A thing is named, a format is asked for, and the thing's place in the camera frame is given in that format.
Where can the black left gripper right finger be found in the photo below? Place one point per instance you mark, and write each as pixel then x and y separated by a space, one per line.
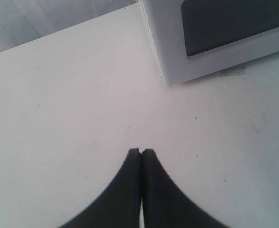
pixel 164 204

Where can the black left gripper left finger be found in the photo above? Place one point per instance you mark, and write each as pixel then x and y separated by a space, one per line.
pixel 118 206

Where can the white microwave door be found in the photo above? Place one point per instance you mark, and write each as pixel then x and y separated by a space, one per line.
pixel 200 37

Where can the white Midea microwave oven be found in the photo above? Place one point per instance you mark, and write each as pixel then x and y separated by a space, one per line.
pixel 150 22

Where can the clear tape patch on table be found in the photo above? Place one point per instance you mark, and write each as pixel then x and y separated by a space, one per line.
pixel 233 71

